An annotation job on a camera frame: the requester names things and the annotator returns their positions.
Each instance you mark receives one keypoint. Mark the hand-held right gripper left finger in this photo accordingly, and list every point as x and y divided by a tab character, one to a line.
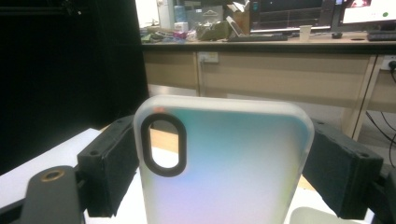
106	168

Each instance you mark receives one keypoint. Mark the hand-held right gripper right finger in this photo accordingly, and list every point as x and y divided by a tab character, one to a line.
342	171

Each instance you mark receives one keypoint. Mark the white plastic tray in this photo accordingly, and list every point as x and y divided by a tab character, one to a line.
314	216

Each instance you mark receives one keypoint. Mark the iridescent phone case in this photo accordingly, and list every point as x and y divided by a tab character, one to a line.
236	168

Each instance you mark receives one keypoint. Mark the white board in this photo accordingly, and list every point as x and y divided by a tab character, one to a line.
40	161

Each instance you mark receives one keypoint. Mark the black curtain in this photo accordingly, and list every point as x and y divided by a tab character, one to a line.
62	77

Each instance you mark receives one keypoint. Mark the light wooden desk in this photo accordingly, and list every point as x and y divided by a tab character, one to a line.
274	74

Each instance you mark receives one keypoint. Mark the black keyboard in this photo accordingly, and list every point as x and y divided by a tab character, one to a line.
258	37
381	36

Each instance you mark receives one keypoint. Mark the white paper cup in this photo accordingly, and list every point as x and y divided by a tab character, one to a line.
305	32

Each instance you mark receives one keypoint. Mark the bright computer monitor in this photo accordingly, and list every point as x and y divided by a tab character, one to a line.
367	11

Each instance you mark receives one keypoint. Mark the dark computer monitor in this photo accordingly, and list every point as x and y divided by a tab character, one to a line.
289	14

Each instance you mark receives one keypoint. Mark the olive green bag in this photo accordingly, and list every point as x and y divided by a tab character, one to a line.
214	31

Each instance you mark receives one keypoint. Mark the grey packaging box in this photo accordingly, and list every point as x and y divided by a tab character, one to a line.
205	15

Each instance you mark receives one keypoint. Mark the cardboard box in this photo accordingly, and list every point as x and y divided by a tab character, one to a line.
240	18

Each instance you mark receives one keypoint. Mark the white wall socket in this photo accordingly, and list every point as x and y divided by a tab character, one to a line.
208	57
389	62

